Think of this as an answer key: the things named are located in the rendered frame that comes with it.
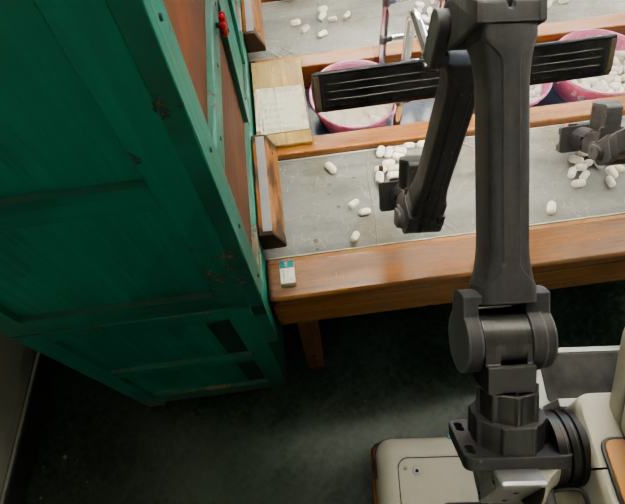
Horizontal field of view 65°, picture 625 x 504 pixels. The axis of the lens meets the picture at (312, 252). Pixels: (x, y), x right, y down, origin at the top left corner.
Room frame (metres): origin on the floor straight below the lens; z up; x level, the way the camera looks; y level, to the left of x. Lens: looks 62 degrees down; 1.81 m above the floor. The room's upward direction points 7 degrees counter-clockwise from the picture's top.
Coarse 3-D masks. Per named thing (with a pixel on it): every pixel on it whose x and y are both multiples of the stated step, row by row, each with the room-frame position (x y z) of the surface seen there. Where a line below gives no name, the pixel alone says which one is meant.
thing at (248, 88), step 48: (240, 0) 1.42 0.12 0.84; (48, 336) 0.39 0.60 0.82; (96, 336) 0.39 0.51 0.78; (144, 336) 0.41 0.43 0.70; (192, 336) 0.41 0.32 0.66; (240, 336) 0.39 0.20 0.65; (144, 384) 0.41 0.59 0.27; (192, 384) 0.41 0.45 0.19; (240, 384) 0.40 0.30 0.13; (288, 384) 0.41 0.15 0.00
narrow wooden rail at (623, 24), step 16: (608, 16) 1.23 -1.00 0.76; (624, 16) 1.22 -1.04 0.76; (544, 32) 1.19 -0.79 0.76; (560, 32) 1.19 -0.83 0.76; (624, 32) 1.18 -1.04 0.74; (352, 48) 1.23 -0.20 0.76; (368, 48) 1.22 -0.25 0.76; (400, 48) 1.20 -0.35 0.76; (416, 48) 1.19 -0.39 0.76; (304, 64) 1.19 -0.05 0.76; (320, 64) 1.18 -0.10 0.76; (352, 64) 1.18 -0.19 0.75; (304, 80) 1.18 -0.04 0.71
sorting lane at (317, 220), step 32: (544, 128) 0.85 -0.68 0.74; (288, 160) 0.85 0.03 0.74; (320, 160) 0.84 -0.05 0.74; (352, 160) 0.82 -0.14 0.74; (544, 160) 0.74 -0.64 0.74; (288, 192) 0.74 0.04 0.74; (320, 192) 0.73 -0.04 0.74; (352, 192) 0.72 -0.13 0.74; (448, 192) 0.68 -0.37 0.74; (544, 192) 0.65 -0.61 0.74; (576, 192) 0.63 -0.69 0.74; (608, 192) 0.62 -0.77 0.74; (288, 224) 0.65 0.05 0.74; (320, 224) 0.63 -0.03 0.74; (352, 224) 0.62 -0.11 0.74; (384, 224) 0.61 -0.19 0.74; (448, 224) 0.59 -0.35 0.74; (288, 256) 0.55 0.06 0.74
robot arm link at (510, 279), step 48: (480, 0) 0.44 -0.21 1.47; (528, 0) 0.44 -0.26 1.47; (480, 48) 0.42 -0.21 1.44; (528, 48) 0.40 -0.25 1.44; (480, 96) 0.38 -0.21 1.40; (528, 96) 0.36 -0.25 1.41; (480, 144) 0.34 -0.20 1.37; (528, 144) 0.32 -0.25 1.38; (480, 192) 0.30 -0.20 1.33; (528, 192) 0.28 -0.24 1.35; (480, 240) 0.25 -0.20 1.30; (528, 240) 0.24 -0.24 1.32; (480, 288) 0.20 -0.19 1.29; (528, 288) 0.19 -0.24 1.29; (480, 336) 0.15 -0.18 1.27
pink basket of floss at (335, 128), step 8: (336, 64) 1.17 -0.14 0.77; (344, 64) 1.17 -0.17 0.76; (360, 64) 1.16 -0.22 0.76; (368, 64) 1.16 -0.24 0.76; (312, 104) 1.02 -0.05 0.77; (392, 112) 0.95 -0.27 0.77; (328, 120) 0.95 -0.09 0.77; (384, 120) 0.93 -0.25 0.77; (328, 128) 0.98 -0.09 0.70; (336, 128) 0.94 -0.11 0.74; (344, 128) 0.93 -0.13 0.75; (352, 128) 0.91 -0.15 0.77; (360, 128) 0.91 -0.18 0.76; (368, 128) 0.92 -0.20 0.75
